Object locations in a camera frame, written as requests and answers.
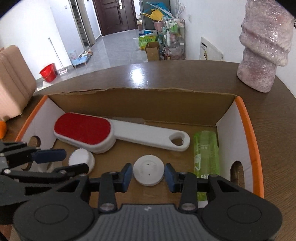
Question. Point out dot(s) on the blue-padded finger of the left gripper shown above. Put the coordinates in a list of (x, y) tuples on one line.
[(18, 153)]

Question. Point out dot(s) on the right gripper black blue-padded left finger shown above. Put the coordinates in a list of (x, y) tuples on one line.
[(108, 185)]

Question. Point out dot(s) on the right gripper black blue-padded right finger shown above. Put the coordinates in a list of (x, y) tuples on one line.
[(189, 185)]

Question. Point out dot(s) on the white ribbed bottle cap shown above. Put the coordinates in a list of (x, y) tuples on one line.
[(82, 156)]

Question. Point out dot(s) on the white round plastic disc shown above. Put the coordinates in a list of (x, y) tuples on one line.
[(148, 170)]

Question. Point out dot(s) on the orange tangerine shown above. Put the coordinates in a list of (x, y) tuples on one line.
[(3, 129)]

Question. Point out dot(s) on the green transparent bottle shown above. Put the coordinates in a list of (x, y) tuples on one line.
[(206, 157)]

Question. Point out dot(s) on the white red lint brush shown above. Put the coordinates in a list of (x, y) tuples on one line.
[(98, 135)]

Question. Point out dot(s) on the red cardboard pumpkin box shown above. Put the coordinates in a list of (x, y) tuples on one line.
[(187, 111)]

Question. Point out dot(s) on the pink hard-shell suitcase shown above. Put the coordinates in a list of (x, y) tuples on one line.
[(17, 83)]

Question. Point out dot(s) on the red plastic bucket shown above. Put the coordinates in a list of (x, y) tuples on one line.
[(49, 73)]

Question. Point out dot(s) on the small brown cardboard box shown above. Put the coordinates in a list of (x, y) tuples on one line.
[(152, 51)]

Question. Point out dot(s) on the dark brown entrance door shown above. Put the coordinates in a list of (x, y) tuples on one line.
[(115, 16)]

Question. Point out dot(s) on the grey refrigerator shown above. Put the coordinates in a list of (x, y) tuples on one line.
[(146, 8)]

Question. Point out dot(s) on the pink glitter vase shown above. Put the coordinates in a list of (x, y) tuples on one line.
[(266, 34)]

